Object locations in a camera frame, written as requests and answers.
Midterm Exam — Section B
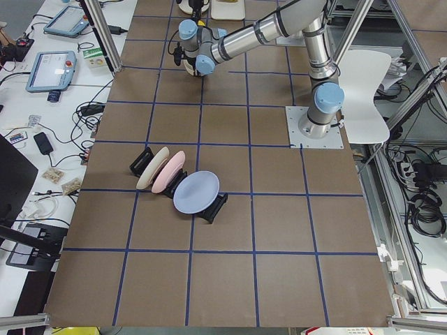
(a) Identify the blue teach pendant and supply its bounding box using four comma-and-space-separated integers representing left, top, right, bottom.
26, 50, 77, 93
43, 6, 89, 38

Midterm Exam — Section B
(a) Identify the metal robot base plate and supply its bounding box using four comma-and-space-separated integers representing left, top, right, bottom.
285, 106, 344, 149

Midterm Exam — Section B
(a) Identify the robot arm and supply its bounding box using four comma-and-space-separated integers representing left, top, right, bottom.
173, 0, 344, 139
188, 0, 204, 22

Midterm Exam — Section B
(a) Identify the lavender plate in rack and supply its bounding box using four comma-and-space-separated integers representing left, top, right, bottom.
173, 171, 220, 214

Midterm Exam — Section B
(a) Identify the aluminium frame post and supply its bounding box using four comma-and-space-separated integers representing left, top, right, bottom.
80, 0, 122, 73

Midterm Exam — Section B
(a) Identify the green white carton box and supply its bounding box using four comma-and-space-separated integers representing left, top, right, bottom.
82, 47, 107, 68

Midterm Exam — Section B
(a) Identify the black monitor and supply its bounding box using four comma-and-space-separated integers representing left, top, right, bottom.
1, 137, 67, 271

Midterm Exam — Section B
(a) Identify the blue teach pendant far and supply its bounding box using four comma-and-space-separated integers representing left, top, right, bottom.
43, 6, 89, 38

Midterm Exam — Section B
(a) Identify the cream plate in rack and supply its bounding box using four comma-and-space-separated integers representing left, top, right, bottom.
136, 147, 170, 190

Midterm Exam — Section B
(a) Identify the white chair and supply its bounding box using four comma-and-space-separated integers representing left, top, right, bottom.
339, 50, 391, 144

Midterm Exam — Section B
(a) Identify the black device on desk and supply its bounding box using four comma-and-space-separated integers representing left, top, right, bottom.
34, 132, 54, 156

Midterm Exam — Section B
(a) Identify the black dish rack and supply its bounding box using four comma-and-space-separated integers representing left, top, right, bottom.
129, 147, 228, 224

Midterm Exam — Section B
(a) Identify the blue teach pendant near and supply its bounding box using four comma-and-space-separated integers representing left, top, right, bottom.
26, 50, 77, 93

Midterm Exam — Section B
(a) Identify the white round plate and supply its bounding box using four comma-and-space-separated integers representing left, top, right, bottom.
176, 0, 210, 15

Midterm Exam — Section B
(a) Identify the white rectangular tray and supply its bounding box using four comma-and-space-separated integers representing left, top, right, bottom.
211, 0, 245, 20

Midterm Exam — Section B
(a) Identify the pink plate in rack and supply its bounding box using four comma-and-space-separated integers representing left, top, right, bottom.
151, 151, 186, 193

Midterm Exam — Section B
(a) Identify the white ceramic bowl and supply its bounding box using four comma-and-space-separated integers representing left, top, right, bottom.
182, 59, 203, 77

